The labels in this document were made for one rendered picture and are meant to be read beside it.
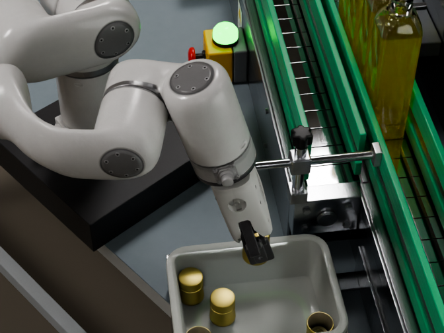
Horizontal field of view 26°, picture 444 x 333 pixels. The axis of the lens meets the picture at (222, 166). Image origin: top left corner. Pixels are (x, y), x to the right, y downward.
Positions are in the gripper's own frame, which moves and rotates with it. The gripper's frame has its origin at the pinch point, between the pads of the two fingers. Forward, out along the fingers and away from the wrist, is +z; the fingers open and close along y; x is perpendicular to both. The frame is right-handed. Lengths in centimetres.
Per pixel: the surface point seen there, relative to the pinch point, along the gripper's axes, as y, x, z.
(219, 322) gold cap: -2.2, 8.7, 12.4
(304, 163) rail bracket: 8.1, -8.5, -2.2
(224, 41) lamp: 50, -1, 9
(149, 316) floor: 56, 37, 85
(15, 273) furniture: 57, 59, 58
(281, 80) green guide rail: 31.0, -8.5, 3.4
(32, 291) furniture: 52, 56, 59
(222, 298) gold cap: -0.9, 7.1, 9.2
